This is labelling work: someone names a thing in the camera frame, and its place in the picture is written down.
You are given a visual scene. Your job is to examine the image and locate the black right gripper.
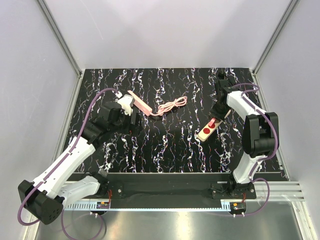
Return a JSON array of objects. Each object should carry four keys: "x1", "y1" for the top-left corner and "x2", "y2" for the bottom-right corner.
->
[{"x1": 208, "y1": 101, "x2": 231, "y2": 124}]

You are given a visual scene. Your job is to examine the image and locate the pink power strip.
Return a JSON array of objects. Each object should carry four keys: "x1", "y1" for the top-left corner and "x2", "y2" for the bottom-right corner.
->
[{"x1": 127, "y1": 90, "x2": 153, "y2": 116}]

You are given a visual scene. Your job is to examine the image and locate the beige red power strip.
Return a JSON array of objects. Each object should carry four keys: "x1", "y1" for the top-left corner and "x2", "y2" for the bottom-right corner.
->
[{"x1": 196, "y1": 111, "x2": 231, "y2": 142}]

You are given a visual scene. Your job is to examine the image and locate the pink cable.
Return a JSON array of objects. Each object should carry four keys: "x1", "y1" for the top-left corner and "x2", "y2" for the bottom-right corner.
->
[{"x1": 149, "y1": 96, "x2": 188, "y2": 118}]

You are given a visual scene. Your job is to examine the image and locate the pink square socket adapter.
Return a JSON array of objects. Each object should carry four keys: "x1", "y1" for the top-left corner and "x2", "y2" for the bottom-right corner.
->
[{"x1": 208, "y1": 118, "x2": 216, "y2": 129}]

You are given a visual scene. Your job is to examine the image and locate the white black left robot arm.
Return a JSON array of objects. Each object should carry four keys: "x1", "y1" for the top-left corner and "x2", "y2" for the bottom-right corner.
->
[{"x1": 18, "y1": 94, "x2": 142, "y2": 225}]

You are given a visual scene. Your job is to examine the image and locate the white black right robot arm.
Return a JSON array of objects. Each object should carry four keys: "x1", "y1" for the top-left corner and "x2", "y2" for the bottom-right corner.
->
[{"x1": 209, "y1": 78, "x2": 279, "y2": 199}]

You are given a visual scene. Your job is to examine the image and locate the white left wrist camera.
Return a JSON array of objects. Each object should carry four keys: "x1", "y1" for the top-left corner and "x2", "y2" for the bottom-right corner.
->
[{"x1": 115, "y1": 91, "x2": 135, "y2": 116}]

